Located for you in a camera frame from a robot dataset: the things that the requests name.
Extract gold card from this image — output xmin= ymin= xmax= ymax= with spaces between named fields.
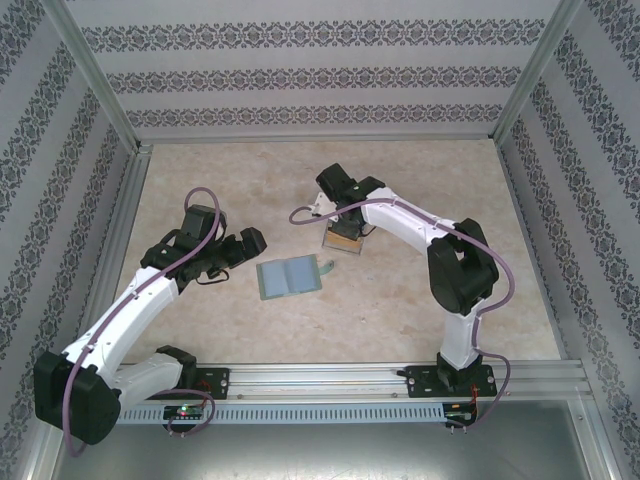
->
xmin=327 ymin=233 xmax=362 ymax=254

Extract clear acrylic box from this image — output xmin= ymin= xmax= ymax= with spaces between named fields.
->
xmin=321 ymin=219 xmax=366 ymax=260

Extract mint green card holder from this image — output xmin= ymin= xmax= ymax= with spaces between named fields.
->
xmin=255 ymin=254 xmax=335 ymax=301

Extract small circuit board green light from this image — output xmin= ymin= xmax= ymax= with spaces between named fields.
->
xmin=163 ymin=404 xmax=204 ymax=420

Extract grey metal panel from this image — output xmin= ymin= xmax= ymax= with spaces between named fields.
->
xmin=49 ymin=419 xmax=614 ymax=480

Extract thin black camera cable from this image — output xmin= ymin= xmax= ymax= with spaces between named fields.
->
xmin=195 ymin=268 xmax=230 ymax=287

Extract aluminium cross rail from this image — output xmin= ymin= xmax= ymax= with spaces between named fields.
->
xmin=134 ymin=130 xmax=499 ymax=147

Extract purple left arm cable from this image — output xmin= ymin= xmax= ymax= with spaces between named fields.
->
xmin=63 ymin=187 xmax=224 ymax=457

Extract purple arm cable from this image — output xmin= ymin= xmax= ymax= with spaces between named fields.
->
xmin=288 ymin=197 xmax=517 ymax=436
xmin=63 ymin=187 xmax=224 ymax=457

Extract aluminium side rail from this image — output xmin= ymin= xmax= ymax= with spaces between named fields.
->
xmin=497 ymin=142 xmax=586 ymax=361
xmin=67 ymin=144 xmax=151 ymax=366

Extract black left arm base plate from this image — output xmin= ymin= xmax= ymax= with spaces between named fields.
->
xmin=139 ymin=367 xmax=232 ymax=401

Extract aluminium mounting rail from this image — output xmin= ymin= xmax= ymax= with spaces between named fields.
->
xmin=47 ymin=362 xmax=594 ymax=401

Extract slotted grey cable duct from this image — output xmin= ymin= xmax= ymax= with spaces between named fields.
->
xmin=67 ymin=402 xmax=446 ymax=424

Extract aluminium frame post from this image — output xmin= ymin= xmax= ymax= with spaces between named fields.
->
xmin=43 ymin=0 xmax=154 ymax=154
xmin=487 ymin=0 xmax=585 ymax=146

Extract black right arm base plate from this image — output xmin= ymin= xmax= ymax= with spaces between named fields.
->
xmin=405 ymin=364 xmax=500 ymax=400

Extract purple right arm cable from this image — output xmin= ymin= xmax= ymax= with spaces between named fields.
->
xmin=288 ymin=197 xmax=517 ymax=436

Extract small circuit board red wires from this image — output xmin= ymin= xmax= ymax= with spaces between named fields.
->
xmin=444 ymin=402 xmax=479 ymax=426

